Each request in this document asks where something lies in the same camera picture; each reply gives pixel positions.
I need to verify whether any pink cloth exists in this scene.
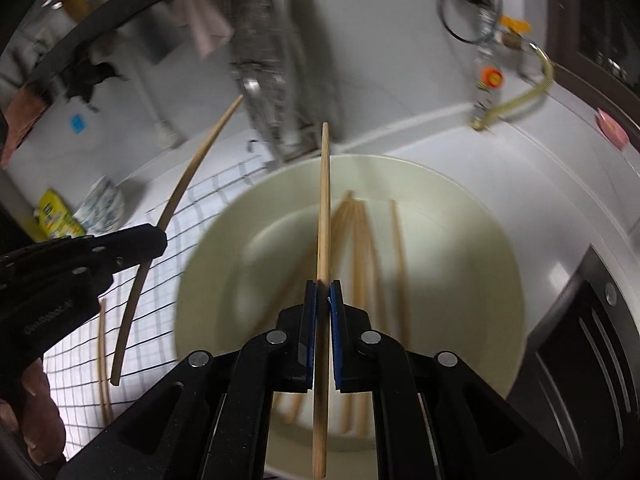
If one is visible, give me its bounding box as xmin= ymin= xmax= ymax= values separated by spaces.
xmin=172 ymin=0 xmax=235 ymax=59

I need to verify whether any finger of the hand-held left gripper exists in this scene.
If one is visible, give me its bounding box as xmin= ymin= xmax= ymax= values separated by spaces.
xmin=0 ymin=224 xmax=168 ymax=267
xmin=0 ymin=242 xmax=168 ymax=293

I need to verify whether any bundle of wooden chopsticks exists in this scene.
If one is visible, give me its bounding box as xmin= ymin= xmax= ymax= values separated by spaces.
xmin=97 ymin=297 xmax=114 ymax=424

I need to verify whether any black stove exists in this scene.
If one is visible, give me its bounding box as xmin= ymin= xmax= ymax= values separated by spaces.
xmin=505 ymin=245 xmax=640 ymax=480

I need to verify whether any stainless steel rack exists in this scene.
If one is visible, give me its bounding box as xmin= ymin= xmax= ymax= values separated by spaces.
xmin=230 ymin=0 xmax=346 ymax=162

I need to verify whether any metal gas pipe valve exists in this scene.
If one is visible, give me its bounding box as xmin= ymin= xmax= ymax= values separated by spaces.
xmin=442 ymin=0 xmax=533 ymax=128

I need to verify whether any yellow gas hose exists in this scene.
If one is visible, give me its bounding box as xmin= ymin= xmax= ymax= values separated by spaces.
xmin=470 ymin=42 xmax=556 ymax=131

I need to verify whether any perforated steel steamer plate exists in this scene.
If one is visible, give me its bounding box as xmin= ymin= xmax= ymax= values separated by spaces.
xmin=234 ymin=0 xmax=287 ymax=63

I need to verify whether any pink dish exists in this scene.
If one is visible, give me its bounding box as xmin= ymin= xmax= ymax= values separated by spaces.
xmin=595 ymin=107 xmax=630 ymax=151

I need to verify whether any dark window frame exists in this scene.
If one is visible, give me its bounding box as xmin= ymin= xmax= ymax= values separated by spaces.
xmin=545 ymin=0 xmax=640 ymax=126

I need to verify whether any person's left hand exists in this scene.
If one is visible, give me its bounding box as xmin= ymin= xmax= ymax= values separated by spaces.
xmin=0 ymin=360 xmax=67 ymax=463

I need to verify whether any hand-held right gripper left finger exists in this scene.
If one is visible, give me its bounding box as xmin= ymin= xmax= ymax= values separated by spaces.
xmin=55 ymin=279 xmax=321 ymax=480

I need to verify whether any brown cloth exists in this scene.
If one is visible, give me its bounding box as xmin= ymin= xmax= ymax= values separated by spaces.
xmin=5 ymin=87 xmax=51 ymax=157

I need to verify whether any cream plastic basin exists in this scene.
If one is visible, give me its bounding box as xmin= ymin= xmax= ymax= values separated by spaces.
xmin=176 ymin=154 xmax=529 ymax=464

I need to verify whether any black cable loop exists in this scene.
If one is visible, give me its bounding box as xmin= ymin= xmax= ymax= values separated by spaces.
xmin=437 ymin=0 xmax=503 ymax=44

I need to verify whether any yellow seasoning pouch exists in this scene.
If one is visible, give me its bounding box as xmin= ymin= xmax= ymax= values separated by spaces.
xmin=34 ymin=189 xmax=87 ymax=241

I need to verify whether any yellow bottle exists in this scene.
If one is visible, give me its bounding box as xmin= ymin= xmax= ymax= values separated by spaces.
xmin=62 ymin=0 xmax=94 ymax=24

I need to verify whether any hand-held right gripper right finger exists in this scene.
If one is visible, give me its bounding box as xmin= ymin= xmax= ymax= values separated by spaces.
xmin=327 ymin=280 xmax=583 ymax=480

